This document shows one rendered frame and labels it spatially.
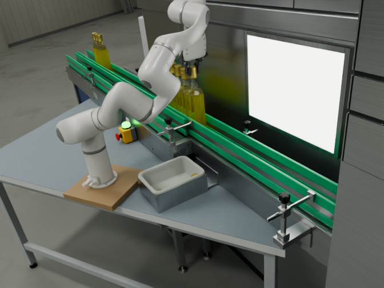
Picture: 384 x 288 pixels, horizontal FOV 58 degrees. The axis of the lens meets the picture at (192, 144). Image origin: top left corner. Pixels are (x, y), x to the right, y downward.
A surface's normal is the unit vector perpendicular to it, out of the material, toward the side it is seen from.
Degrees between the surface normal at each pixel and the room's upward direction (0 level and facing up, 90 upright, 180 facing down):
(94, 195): 0
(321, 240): 90
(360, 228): 90
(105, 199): 0
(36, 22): 90
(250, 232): 0
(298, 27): 90
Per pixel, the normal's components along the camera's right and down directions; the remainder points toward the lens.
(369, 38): -0.84, 0.33
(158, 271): -0.10, -0.87
